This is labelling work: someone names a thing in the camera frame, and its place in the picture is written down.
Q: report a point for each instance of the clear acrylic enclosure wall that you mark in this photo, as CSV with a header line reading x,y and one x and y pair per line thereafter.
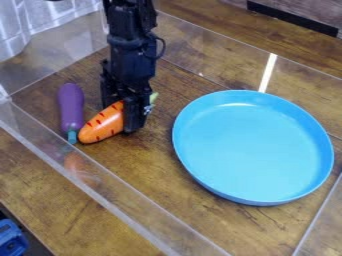
x,y
118,198

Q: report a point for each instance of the blue object at corner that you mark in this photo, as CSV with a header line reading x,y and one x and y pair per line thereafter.
x,y
14,243

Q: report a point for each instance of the blue round plate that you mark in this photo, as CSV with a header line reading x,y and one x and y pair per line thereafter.
x,y
253,147

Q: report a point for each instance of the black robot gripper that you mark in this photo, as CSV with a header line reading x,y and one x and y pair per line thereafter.
x,y
135,48

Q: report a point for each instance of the orange toy carrot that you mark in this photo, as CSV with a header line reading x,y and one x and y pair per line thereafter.
x,y
105,125

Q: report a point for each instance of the purple toy eggplant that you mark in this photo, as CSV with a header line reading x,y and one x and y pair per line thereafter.
x,y
71,103

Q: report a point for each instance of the dark baseboard strip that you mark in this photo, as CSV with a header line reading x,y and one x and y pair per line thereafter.
x,y
292,18

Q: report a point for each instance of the white sheer curtain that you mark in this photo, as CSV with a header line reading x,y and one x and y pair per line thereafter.
x,y
27,17

